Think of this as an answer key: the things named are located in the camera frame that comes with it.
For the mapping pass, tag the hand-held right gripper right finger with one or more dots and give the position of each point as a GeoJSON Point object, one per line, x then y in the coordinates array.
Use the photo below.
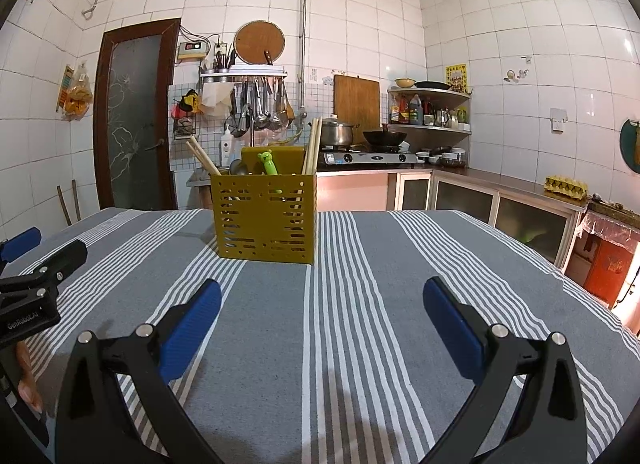
{"type": "Point", "coordinates": [450, 324]}

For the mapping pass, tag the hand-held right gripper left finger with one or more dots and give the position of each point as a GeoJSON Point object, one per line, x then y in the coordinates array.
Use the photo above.
{"type": "Point", "coordinates": [192, 324]}

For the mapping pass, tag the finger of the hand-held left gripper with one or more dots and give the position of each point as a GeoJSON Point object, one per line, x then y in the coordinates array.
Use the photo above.
{"type": "Point", "coordinates": [55, 266]}
{"type": "Point", "coordinates": [22, 244]}

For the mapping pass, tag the yellow perforated utensil holder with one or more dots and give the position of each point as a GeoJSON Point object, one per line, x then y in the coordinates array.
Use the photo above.
{"type": "Point", "coordinates": [265, 224]}

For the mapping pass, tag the metal spoon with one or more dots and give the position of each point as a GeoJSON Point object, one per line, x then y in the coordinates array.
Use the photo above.
{"type": "Point", "coordinates": [239, 168]}

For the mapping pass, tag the wooden chopstick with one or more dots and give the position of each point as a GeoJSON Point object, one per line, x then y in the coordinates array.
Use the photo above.
{"type": "Point", "coordinates": [313, 146]}
{"type": "Point", "coordinates": [310, 146]}
{"type": "Point", "coordinates": [200, 156]}
{"type": "Point", "coordinates": [306, 146]}
{"type": "Point", "coordinates": [206, 155]}
{"type": "Point", "coordinates": [317, 146]}
{"type": "Point", "coordinates": [212, 154]}

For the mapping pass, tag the row of hanging kitchen utensils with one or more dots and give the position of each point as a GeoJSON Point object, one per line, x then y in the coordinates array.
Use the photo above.
{"type": "Point", "coordinates": [260, 106]}

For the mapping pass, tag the person's left hand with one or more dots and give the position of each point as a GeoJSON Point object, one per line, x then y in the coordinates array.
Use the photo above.
{"type": "Point", "coordinates": [27, 379]}

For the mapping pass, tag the wooden stick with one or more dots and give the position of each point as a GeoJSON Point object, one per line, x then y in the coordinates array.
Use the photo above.
{"type": "Point", "coordinates": [63, 206]}
{"type": "Point", "coordinates": [76, 200]}

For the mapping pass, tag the grey striped tablecloth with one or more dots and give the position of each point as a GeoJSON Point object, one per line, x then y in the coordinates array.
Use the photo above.
{"type": "Point", "coordinates": [350, 294]}

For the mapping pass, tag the steel sink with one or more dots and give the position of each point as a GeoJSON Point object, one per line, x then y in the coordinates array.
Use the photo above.
{"type": "Point", "coordinates": [197, 180]}

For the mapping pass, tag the kitchen counter with cabinets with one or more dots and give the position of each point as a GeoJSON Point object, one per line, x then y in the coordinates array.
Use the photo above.
{"type": "Point", "coordinates": [500, 184]}

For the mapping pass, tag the plastic bag of yellow fruit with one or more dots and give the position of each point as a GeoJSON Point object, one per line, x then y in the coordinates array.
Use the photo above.
{"type": "Point", "coordinates": [79, 94]}

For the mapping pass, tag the stack of white bowls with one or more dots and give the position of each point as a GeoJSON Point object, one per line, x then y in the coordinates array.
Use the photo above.
{"type": "Point", "coordinates": [445, 158]}

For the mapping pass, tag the brown door with frosted glass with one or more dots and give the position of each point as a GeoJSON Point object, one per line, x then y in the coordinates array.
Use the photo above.
{"type": "Point", "coordinates": [135, 119]}

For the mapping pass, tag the red cabinet with plastic cover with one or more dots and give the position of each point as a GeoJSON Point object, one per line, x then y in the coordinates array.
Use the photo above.
{"type": "Point", "coordinates": [610, 259]}

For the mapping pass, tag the yellow egg carton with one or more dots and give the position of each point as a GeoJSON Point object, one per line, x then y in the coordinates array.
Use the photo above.
{"type": "Point", "coordinates": [565, 188]}

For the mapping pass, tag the white soap bottle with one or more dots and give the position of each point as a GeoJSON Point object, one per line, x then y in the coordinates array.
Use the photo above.
{"type": "Point", "coordinates": [226, 146]}

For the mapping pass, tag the steel gas stove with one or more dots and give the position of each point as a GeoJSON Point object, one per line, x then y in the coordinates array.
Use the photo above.
{"type": "Point", "coordinates": [370, 158]}

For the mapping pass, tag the steel corner shelf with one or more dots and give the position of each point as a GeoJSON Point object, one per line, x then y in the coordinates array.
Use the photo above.
{"type": "Point", "coordinates": [432, 128]}

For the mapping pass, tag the black wok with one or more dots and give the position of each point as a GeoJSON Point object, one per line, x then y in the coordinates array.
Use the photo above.
{"type": "Point", "coordinates": [384, 138]}

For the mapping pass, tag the colourful hanging bags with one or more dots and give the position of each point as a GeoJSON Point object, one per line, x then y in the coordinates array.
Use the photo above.
{"type": "Point", "coordinates": [187, 104]}

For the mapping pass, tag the corner shelf with bottles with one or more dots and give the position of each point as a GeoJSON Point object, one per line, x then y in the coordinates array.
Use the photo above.
{"type": "Point", "coordinates": [415, 111]}

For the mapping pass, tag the steel pot with lid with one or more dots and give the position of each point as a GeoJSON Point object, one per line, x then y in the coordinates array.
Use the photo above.
{"type": "Point", "coordinates": [337, 134]}

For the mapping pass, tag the white hanging cloth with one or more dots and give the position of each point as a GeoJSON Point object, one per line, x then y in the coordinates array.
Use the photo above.
{"type": "Point", "coordinates": [217, 99]}

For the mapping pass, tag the black pan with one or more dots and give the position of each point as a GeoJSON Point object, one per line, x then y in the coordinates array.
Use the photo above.
{"type": "Point", "coordinates": [432, 85]}

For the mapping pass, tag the rectangular wooden cutting board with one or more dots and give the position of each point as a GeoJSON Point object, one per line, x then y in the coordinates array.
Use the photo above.
{"type": "Point", "coordinates": [356, 101]}

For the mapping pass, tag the beige bowl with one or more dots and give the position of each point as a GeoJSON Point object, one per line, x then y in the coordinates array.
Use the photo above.
{"type": "Point", "coordinates": [404, 82]}

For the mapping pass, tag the yellow-green meter box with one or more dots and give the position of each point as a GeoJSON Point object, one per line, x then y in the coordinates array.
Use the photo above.
{"type": "Point", "coordinates": [192, 51]}

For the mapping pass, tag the round wooden cutting board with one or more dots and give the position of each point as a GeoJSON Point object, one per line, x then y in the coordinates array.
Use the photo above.
{"type": "Point", "coordinates": [259, 41]}

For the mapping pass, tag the wall calendar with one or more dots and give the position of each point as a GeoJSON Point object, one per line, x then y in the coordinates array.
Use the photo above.
{"type": "Point", "coordinates": [64, 86]}

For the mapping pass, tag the white wall socket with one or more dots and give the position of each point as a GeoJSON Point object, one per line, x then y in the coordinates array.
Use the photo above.
{"type": "Point", "coordinates": [559, 120]}

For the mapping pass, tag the yellow wall poster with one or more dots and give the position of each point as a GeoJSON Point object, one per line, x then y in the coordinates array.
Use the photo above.
{"type": "Point", "coordinates": [456, 78]}

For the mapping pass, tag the green round wall fan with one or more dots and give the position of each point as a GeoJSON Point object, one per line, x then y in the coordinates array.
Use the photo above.
{"type": "Point", "coordinates": [630, 141]}

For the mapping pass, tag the steel wall rack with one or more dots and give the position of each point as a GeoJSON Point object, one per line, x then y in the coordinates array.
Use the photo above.
{"type": "Point", "coordinates": [245, 73]}

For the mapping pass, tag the wall hooks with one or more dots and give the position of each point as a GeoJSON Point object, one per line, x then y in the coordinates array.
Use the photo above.
{"type": "Point", "coordinates": [517, 73]}

